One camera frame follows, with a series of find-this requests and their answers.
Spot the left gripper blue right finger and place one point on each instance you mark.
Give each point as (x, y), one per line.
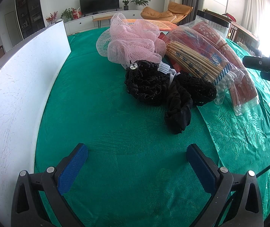
(204, 167)

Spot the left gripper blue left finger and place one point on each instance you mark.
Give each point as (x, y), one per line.
(69, 167)

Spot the cotton swabs plastic bag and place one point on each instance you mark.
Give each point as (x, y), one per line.
(194, 54)

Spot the black lace hair net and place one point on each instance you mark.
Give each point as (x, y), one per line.
(160, 85)

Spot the pink mesh bath sponge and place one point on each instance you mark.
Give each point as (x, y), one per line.
(125, 43)

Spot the green satin tablecloth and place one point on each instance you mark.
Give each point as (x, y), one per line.
(137, 173)

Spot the clear jar with black lid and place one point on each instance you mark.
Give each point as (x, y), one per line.
(218, 22)

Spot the white sheer curtain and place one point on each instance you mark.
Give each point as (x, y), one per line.
(252, 14)

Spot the orange lounge chair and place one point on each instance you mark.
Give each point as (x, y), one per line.
(174, 13)

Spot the orange book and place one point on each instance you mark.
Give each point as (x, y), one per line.
(162, 25)

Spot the white tv cabinet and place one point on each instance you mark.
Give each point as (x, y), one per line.
(85, 23)

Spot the red flower arrangement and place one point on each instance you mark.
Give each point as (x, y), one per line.
(51, 19)

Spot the small wooden bench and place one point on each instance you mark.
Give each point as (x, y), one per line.
(100, 20)

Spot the potted green plant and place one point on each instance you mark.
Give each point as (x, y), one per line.
(140, 4)

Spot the green plant with red decoration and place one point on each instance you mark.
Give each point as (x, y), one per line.
(70, 14)

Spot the dark bookshelf cabinet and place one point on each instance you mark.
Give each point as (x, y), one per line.
(30, 18)

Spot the small potted plant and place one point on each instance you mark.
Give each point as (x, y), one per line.
(125, 3)

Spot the black television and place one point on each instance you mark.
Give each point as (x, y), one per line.
(95, 6)

